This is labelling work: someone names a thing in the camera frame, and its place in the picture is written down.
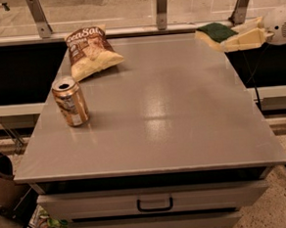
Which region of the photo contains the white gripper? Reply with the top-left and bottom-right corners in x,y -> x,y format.
223,4 -> 286,52

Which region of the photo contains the green and yellow sponge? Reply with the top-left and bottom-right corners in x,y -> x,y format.
194,23 -> 239,53

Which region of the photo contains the orange soda can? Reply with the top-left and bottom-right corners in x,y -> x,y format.
52,76 -> 89,127

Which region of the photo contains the sea salt chips bag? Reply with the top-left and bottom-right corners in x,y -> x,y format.
65,24 -> 124,81

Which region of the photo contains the grey top drawer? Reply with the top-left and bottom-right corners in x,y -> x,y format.
37,180 -> 267,221

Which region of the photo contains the grey drawer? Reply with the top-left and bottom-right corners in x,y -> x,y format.
70,211 -> 241,228
37,180 -> 267,221

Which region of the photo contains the grey lower drawer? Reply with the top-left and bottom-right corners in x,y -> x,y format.
70,211 -> 241,228

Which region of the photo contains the brown bin at left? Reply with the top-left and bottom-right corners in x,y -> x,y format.
0,154 -> 29,211

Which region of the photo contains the right metal window bracket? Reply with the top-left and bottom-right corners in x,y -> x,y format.
228,0 -> 250,25

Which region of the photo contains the metal window bracket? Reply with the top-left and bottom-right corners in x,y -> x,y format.
228,0 -> 250,25
25,0 -> 52,38
156,0 -> 167,30

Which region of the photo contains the middle metal window bracket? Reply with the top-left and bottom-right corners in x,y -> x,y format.
156,0 -> 167,30

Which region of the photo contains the left metal window bracket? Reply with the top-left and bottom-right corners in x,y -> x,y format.
25,0 -> 52,38

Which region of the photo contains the black drawer handle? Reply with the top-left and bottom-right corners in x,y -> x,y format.
136,198 -> 174,213

